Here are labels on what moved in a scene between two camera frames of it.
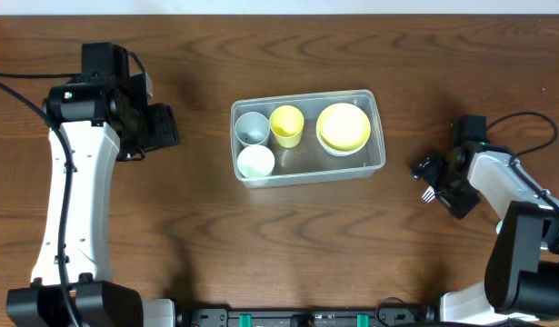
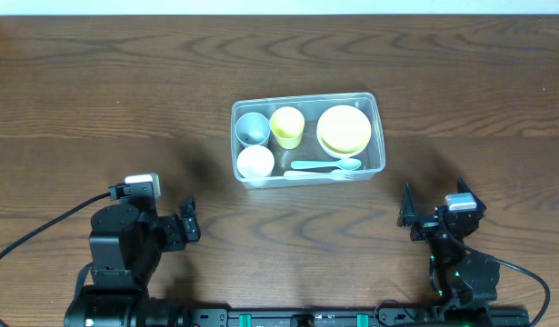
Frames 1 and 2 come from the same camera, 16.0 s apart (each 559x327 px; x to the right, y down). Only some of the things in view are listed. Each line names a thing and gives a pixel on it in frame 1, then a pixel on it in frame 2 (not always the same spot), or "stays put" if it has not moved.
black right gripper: x=445 y=183 -> x=430 y=225
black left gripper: x=161 y=128 -> x=188 y=225
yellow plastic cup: x=286 y=123 stays put
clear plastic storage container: x=306 y=136 stays put
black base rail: x=384 y=317 stays put
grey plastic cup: x=252 y=128 stays put
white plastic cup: x=255 y=161 stays put
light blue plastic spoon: x=499 y=226 -> x=345 y=163
